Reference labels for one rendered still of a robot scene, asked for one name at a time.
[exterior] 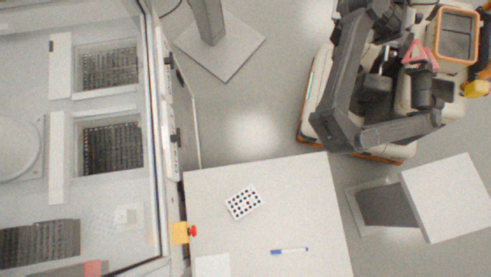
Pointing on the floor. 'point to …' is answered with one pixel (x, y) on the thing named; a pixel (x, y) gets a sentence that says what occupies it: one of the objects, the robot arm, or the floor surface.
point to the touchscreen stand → (218, 39)
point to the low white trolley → (270, 218)
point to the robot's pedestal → (424, 201)
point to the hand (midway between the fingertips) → (421, 46)
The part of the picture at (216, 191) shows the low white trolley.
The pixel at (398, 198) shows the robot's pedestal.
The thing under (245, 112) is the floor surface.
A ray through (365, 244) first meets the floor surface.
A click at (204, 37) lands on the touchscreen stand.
